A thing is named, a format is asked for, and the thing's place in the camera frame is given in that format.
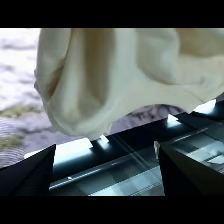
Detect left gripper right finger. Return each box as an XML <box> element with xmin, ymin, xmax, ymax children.
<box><xmin>158</xmin><ymin>141</ymin><xmax>224</xmax><ymax>197</ymax></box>

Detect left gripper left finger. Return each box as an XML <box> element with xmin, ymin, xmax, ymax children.
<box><xmin>0</xmin><ymin>143</ymin><xmax>57</xmax><ymax>197</ymax></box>

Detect cream garment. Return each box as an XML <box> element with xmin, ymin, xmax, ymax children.
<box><xmin>33</xmin><ymin>27</ymin><xmax>224</xmax><ymax>141</ymax></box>

